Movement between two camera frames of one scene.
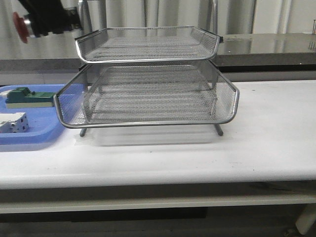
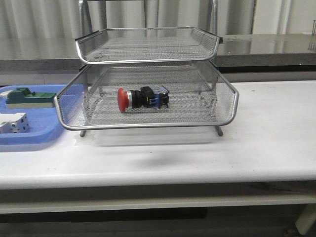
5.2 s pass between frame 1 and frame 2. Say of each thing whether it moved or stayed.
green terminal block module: stayed
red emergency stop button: moved
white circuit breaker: stayed
